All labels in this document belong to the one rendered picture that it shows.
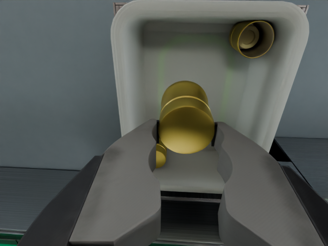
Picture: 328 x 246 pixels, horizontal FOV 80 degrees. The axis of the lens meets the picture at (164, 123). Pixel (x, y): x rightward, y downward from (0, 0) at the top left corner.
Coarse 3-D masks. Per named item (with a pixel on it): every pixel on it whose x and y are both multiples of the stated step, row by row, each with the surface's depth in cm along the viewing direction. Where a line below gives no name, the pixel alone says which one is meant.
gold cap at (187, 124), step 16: (176, 96) 12; (192, 96) 12; (176, 112) 11; (192, 112) 11; (208, 112) 11; (160, 128) 12; (176, 128) 12; (192, 128) 11; (208, 128) 11; (176, 144) 12; (192, 144) 12
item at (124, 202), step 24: (120, 144) 10; (144, 144) 10; (120, 168) 8; (144, 168) 8; (96, 192) 7; (120, 192) 7; (144, 192) 7; (96, 216) 6; (120, 216) 6; (144, 216) 6; (72, 240) 6; (96, 240) 6; (120, 240) 6; (144, 240) 7
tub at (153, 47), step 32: (160, 0) 16; (192, 0) 16; (224, 0) 16; (128, 32) 19; (160, 32) 24; (192, 32) 24; (224, 32) 23; (288, 32) 18; (128, 64) 20; (160, 64) 26; (192, 64) 25; (224, 64) 25; (256, 64) 24; (288, 64) 18; (128, 96) 21; (160, 96) 28; (224, 96) 27; (256, 96) 24; (128, 128) 22; (256, 128) 24; (192, 160) 30
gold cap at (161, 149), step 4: (160, 140) 29; (160, 144) 29; (156, 148) 27; (160, 148) 28; (164, 148) 29; (156, 152) 27; (160, 152) 27; (164, 152) 28; (156, 156) 28; (160, 156) 28; (164, 156) 28; (156, 160) 28; (160, 160) 28; (164, 160) 28; (156, 164) 28; (160, 164) 28
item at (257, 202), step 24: (216, 144) 12; (240, 144) 10; (240, 168) 8; (264, 168) 8; (240, 192) 7; (264, 192) 7; (288, 192) 7; (240, 216) 6; (264, 216) 6; (288, 216) 6; (240, 240) 6; (264, 240) 6; (288, 240) 6; (312, 240) 6
